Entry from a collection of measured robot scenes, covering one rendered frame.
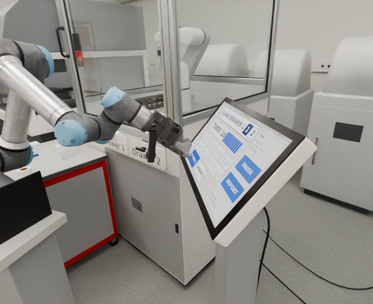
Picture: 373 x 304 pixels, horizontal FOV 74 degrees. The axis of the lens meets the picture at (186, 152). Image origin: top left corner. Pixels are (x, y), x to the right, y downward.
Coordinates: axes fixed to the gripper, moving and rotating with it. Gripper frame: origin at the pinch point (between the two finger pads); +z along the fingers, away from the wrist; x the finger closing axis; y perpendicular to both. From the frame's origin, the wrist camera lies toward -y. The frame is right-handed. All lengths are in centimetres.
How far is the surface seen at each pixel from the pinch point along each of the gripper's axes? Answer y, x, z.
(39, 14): -4, 132, -104
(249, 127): 21.2, -17.7, 1.9
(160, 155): -14.4, 31.9, 0.7
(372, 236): 19, 44, 180
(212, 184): 2.3, -22.4, 1.9
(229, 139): 14.9, -12.6, 1.9
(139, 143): -19.2, 45.2, -8.6
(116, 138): -29, 63, -18
